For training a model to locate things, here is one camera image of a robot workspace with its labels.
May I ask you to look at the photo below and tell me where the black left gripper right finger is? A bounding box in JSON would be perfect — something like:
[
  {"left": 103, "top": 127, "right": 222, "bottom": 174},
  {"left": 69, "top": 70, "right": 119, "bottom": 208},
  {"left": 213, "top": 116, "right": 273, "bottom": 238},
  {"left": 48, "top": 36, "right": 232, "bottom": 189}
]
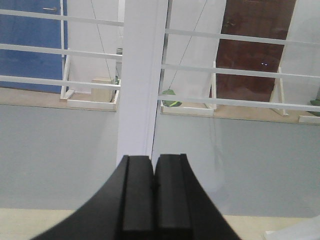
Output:
[{"left": 154, "top": 154, "right": 240, "bottom": 240}]

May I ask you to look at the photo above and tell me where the blue door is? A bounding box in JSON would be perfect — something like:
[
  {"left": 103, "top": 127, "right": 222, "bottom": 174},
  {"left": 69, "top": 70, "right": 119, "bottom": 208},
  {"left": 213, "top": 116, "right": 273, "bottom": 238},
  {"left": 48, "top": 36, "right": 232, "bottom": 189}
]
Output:
[{"left": 0, "top": 0, "right": 68, "bottom": 80}]

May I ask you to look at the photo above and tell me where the light wooden block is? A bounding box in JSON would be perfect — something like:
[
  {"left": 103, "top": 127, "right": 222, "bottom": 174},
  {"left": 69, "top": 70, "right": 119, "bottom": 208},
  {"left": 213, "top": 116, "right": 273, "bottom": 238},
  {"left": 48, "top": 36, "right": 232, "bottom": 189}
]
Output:
[{"left": 91, "top": 77, "right": 115, "bottom": 103}]

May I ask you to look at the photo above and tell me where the white door frame post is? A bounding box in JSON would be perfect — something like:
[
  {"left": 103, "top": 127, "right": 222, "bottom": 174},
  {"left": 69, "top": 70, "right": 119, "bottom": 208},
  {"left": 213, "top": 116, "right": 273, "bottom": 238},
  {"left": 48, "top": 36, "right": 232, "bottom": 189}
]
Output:
[{"left": 116, "top": 0, "right": 168, "bottom": 163}]

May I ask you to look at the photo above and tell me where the brown wooden door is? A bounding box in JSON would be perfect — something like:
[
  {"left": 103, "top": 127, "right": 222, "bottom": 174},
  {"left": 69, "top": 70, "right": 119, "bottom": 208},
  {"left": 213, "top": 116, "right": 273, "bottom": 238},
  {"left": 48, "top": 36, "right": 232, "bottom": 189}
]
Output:
[{"left": 216, "top": 0, "right": 296, "bottom": 102}]

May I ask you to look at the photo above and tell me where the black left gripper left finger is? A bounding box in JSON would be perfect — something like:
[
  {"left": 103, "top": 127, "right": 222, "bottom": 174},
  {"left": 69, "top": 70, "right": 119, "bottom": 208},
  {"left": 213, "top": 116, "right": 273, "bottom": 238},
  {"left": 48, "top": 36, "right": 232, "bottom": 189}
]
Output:
[{"left": 35, "top": 155, "right": 154, "bottom": 240}]

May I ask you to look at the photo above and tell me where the green cloth pouch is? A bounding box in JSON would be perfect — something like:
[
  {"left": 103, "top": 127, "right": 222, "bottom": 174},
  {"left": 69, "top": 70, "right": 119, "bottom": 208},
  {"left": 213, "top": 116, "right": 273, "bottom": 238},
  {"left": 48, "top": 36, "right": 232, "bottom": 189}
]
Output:
[{"left": 161, "top": 88, "right": 184, "bottom": 108}]

